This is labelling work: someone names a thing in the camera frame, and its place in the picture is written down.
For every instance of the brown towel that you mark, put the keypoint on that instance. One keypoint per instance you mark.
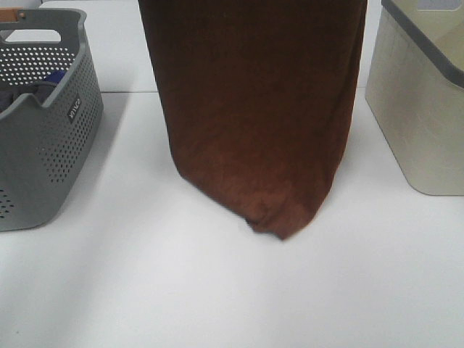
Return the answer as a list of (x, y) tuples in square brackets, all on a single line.
[(258, 99)]

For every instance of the grey perforated laundry basket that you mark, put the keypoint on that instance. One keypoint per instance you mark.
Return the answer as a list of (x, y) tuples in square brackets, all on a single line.
[(44, 146)]

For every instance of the beige plastic storage bin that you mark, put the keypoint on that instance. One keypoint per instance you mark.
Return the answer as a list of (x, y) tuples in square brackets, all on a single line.
[(415, 91)]

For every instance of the blue grey laundry in basket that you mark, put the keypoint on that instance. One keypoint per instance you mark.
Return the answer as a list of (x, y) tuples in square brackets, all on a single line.
[(41, 89)]

